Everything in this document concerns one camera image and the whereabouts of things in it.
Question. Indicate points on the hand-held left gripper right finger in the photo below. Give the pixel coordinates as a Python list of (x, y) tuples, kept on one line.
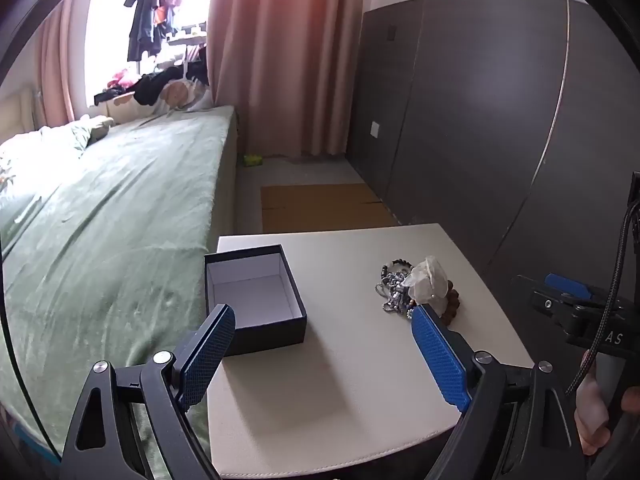
[(440, 360)]

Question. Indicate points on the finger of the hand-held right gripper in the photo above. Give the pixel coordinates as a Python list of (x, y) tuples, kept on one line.
[(567, 286)]

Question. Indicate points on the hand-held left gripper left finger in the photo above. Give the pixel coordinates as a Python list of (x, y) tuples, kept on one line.
[(210, 355)]

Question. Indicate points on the dark blue jewelry box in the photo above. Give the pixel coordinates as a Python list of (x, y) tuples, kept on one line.
[(260, 330)]

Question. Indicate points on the person's right hand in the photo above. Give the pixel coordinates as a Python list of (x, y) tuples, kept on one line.
[(590, 410)]

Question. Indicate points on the bed with green blanket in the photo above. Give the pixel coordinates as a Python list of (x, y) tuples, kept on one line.
[(100, 235)]

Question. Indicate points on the brown cardboard sheet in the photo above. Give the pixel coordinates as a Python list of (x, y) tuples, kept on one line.
[(325, 207)]

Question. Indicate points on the dark grey wardrobe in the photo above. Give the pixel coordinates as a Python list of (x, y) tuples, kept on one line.
[(475, 110)]

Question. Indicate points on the small green floor object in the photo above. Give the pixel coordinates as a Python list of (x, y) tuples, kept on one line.
[(252, 160)]

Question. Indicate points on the crumpled green quilt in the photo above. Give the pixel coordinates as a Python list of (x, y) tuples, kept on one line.
[(92, 132)]

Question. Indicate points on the pile of clothes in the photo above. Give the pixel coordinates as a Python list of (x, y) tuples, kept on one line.
[(150, 87)]

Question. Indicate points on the wide pink curtain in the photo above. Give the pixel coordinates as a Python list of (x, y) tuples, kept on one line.
[(285, 60)]

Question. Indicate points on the beige padded headboard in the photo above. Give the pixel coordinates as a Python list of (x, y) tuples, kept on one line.
[(15, 115)]

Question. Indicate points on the narrow pink curtain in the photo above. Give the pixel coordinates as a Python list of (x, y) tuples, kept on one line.
[(55, 70)]

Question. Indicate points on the hanging dark clothes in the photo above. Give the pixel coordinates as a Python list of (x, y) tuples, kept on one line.
[(147, 10)]

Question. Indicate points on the white wall socket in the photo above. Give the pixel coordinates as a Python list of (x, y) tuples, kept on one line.
[(375, 129)]

